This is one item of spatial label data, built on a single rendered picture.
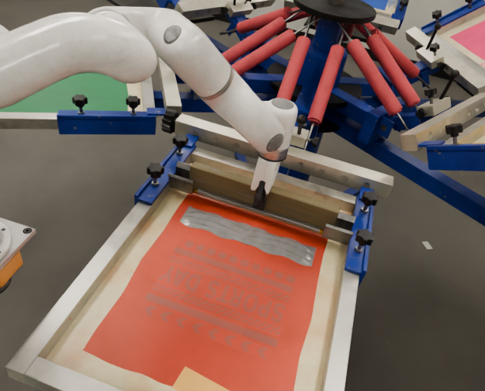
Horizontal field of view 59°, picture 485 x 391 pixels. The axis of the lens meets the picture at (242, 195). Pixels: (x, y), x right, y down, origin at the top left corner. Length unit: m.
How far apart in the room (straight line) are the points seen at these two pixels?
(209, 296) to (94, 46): 0.58
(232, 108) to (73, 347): 0.55
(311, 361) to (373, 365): 1.25
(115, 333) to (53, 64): 0.53
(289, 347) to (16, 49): 0.72
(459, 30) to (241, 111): 1.69
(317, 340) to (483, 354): 1.61
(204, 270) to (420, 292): 1.72
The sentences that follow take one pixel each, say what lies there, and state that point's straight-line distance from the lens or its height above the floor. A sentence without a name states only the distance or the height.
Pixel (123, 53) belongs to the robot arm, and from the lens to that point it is 0.67.
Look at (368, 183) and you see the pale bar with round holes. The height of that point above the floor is 1.01.
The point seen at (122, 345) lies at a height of 0.96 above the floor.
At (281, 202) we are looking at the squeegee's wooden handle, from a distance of 1.13.
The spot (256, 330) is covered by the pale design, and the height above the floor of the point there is 0.96.
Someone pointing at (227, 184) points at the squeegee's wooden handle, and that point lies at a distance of 1.14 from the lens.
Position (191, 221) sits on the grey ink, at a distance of 1.14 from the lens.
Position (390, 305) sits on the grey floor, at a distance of 2.44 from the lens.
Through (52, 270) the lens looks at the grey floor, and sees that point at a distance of 2.32.
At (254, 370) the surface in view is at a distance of 0.92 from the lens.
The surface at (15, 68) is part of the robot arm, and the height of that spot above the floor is 1.47.
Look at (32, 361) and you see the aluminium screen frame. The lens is 0.90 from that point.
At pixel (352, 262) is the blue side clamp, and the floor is 1.00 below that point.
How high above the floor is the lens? 1.76
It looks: 40 degrees down
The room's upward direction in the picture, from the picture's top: 11 degrees clockwise
